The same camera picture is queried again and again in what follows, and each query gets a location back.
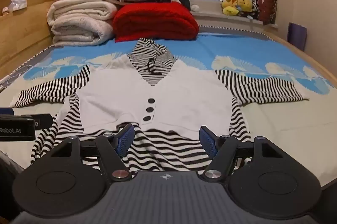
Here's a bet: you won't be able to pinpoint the purple folder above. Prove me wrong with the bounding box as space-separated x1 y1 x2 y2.
288 22 308 53

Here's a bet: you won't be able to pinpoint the windowsill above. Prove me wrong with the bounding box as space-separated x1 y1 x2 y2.
190 10 279 30

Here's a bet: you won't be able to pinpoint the white plush toy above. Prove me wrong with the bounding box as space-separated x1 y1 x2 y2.
188 0 203 12

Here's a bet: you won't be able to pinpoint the yellow plush toy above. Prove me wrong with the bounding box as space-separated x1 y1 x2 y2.
221 0 241 16
236 0 254 13

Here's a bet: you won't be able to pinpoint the wooden headboard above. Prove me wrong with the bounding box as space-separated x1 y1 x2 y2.
0 0 69 80

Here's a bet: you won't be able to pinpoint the red folded blanket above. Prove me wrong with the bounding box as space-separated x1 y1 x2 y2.
113 1 200 42

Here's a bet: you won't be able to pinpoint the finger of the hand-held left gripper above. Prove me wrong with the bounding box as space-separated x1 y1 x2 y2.
32 113 53 129

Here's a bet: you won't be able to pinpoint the tissue pack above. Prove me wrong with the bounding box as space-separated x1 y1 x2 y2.
7 0 28 13

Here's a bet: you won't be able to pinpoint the cream folded blanket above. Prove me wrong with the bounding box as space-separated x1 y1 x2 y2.
47 0 118 27

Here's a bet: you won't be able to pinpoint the black white striped hooded top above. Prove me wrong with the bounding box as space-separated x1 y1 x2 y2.
11 38 310 180

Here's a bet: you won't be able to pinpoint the cream folded blankets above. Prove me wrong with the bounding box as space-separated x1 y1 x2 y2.
51 14 114 47

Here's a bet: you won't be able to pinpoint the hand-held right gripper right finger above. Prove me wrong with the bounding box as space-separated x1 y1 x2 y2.
199 125 286 183

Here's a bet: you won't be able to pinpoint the blue white fan-print bedspread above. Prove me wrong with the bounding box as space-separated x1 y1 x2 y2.
0 28 337 189

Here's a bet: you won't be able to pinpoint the wooden bed frame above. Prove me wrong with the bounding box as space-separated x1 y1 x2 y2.
261 30 337 89

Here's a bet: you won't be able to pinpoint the dark red pillow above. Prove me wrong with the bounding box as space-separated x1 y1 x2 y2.
257 0 277 26

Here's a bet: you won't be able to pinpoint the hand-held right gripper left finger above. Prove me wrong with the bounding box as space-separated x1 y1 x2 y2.
50 124 136 183

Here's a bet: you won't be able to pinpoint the striped plush toy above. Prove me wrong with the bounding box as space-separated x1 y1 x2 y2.
247 1 261 20

